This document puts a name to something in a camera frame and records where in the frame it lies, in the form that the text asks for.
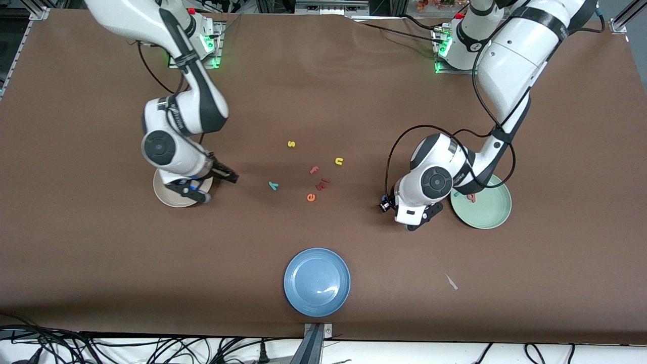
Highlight beige brown plate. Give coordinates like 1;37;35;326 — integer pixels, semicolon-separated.
153;169;214;208

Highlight green plate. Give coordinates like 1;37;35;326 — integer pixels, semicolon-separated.
450;174;513;230

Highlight blue plate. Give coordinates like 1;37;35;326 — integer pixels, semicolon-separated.
284;247;351;318

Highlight brown table cover mat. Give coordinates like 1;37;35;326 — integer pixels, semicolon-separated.
0;9;647;345

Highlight aluminium corner extrusion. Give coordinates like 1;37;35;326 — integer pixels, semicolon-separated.
28;0;51;21
609;0;647;35

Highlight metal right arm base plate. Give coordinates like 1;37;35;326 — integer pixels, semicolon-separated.
168;20;224;69

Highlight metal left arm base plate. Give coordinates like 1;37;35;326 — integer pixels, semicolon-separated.
434;25;488;75

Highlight grey metal camera mount bracket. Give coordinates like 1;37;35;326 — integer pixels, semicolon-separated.
302;323;334;364

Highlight black cable across mat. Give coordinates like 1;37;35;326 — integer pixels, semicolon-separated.
360;21;439;41

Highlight aluminium frame structure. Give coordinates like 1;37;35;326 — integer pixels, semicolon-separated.
255;0;405;16

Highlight black cable bundle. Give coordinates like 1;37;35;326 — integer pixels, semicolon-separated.
0;313;304;364

